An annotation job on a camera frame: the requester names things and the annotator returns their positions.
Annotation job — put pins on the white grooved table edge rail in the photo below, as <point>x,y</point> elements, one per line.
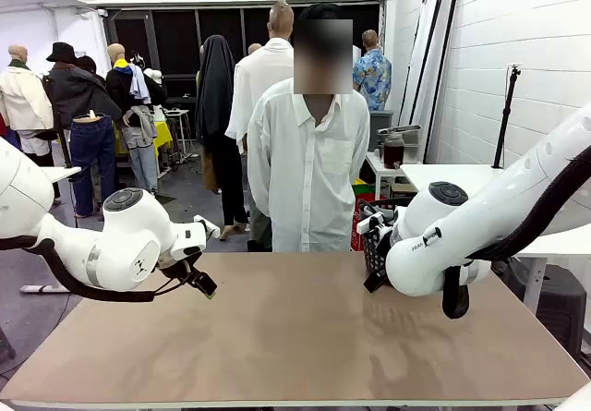
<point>277,403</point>

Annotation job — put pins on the mannequin with black hat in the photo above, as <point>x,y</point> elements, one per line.
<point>78,97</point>

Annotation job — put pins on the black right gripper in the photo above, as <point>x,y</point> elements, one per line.
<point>389,245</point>

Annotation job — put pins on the bald mannequin head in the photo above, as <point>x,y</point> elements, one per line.
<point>255,49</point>

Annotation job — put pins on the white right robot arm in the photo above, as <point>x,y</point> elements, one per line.
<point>461,235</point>

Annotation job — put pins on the mannequin in blue floral shirt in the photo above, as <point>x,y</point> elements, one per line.
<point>371,78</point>

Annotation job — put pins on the dark grey plastic stool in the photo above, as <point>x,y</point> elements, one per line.
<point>558,300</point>

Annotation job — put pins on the person in white shirt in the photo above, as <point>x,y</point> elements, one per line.
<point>305,175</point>

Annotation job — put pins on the small white side table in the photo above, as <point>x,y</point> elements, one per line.
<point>376,164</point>

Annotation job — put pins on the black tripod stand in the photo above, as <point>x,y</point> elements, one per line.
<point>507,115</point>

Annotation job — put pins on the light jeans half mannequin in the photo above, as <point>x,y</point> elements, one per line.
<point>143,161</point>

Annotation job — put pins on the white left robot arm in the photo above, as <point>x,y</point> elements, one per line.
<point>129,226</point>

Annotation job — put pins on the black framed white panel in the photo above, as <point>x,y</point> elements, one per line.
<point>442,83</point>
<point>421,60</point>

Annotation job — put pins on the glass jar with brown liquid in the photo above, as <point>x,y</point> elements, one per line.
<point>394,152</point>

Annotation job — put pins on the black perforated plastic basket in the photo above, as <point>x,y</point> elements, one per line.
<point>368,248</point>

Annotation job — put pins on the dark jeans half mannequin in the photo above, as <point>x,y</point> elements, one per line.
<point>92,152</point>

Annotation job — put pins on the mannequin in white shirt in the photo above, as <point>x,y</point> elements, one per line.
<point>251,88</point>

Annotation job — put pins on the mannequin with yellow scarf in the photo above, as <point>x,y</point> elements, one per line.
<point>121,83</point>

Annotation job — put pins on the mannequin in cream jacket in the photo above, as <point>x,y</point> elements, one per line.
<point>23,101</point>

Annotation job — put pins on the mannequin in black cloak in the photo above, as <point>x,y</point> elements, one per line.
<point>214,97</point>

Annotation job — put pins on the white metal stand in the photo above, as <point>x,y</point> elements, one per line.
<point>181,112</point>

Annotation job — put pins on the white table with foot bar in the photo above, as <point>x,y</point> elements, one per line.
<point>60,173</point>

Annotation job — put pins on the silver metal tray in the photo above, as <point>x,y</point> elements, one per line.
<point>399,129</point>

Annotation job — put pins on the red plastic crate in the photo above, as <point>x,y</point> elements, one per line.
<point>367,197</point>

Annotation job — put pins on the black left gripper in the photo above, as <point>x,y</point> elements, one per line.
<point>177,268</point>

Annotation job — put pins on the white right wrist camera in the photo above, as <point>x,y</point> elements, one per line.
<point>370,223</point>

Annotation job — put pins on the yellow table cloth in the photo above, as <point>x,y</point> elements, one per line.
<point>164,136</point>

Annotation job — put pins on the grey box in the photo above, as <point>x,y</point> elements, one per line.
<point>381,122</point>

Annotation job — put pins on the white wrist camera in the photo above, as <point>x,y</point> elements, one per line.
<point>370,223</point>
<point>208,228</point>

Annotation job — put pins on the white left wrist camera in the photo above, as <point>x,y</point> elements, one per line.
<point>208,228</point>

